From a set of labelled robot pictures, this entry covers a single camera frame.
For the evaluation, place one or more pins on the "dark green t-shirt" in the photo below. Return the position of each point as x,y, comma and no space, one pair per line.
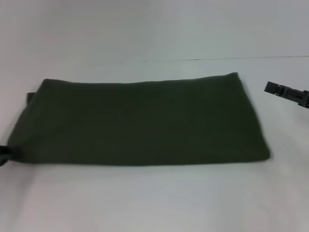
144,120

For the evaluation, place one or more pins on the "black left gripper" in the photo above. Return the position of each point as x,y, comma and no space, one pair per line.
2,159

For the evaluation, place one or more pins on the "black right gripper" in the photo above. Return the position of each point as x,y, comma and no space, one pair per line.
305,97

